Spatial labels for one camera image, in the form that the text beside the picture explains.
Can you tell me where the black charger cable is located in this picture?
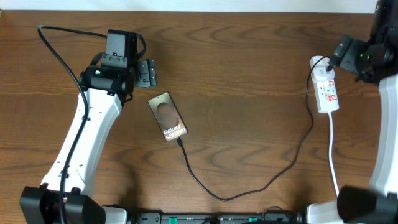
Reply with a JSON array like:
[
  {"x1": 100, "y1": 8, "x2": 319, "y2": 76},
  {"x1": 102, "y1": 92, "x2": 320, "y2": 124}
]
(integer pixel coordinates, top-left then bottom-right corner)
[{"x1": 175, "y1": 55, "x2": 335, "y2": 202}]

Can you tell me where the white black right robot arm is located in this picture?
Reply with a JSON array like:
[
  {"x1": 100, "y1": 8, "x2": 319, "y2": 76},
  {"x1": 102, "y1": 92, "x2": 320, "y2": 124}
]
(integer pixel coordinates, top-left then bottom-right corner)
[{"x1": 297, "y1": 0, "x2": 397, "y2": 223}]

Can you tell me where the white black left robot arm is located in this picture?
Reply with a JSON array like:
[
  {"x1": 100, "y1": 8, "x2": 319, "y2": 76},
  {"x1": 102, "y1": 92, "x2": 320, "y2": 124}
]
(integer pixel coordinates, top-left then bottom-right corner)
[{"x1": 19, "y1": 29, "x2": 157, "y2": 223}]

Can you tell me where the white power strip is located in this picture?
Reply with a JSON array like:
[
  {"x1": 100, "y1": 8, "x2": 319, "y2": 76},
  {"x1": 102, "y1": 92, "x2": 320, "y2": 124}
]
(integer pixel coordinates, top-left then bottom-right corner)
[{"x1": 312, "y1": 68, "x2": 340, "y2": 114}]

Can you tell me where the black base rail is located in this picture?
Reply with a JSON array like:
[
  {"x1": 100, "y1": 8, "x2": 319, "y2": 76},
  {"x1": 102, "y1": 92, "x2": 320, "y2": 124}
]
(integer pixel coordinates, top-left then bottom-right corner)
[{"x1": 127, "y1": 211, "x2": 305, "y2": 224}]

